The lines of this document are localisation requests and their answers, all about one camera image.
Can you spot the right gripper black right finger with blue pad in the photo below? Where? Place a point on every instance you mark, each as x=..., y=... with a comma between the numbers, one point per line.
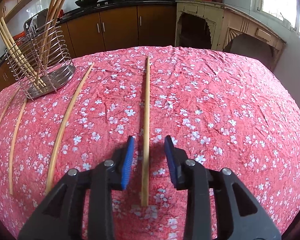
x=239, y=215

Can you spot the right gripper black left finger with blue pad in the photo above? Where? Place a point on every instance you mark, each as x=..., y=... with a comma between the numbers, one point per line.
x=60, y=214

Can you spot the bamboo chopstick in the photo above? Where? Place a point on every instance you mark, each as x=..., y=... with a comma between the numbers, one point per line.
x=17, y=52
x=146, y=127
x=57, y=144
x=13, y=142
x=51, y=14
x=47, y=46
x=21, y=52

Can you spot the brown lower kitchen cabinets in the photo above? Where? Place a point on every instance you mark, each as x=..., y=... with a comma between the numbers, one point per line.
x=112, y=27

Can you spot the red floral tablecloth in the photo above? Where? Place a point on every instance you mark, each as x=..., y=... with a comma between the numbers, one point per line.
x=224, y=110

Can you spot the bamboo chopstick far left cloth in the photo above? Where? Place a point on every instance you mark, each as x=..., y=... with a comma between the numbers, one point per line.
x=8, y=104

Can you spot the old cream wooden table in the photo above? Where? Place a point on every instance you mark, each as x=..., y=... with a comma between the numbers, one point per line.
x=226, y=23

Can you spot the steel wire utensil holder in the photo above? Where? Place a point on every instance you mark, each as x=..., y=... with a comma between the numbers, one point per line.
x=37, y=78

